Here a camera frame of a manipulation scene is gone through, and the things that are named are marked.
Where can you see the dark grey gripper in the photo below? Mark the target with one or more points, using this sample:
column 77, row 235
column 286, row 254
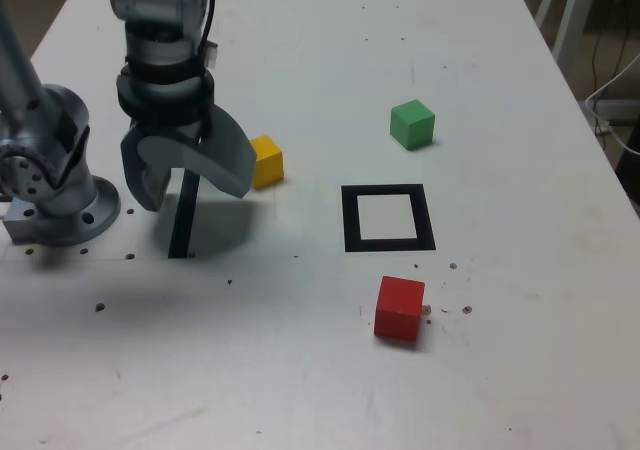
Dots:
column 180, row 129

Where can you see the yellow cube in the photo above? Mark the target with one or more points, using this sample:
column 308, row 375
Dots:
column 270, row 165

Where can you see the green cube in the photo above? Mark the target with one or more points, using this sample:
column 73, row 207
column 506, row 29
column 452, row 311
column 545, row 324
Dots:
column 410, row 125

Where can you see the red cube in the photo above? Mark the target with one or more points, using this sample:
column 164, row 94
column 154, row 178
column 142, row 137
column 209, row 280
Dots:
column 400, row 310

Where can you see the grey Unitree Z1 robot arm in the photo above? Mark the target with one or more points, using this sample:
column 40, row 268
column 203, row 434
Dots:
column 60, row 120

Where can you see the black tape square outline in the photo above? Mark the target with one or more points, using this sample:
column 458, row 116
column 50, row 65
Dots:
column 350, row 220

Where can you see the black tape strip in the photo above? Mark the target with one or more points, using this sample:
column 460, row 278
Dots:
column 181, row 220

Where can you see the white furniture frame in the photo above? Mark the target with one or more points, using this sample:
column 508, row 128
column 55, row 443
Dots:
column 574, row 10

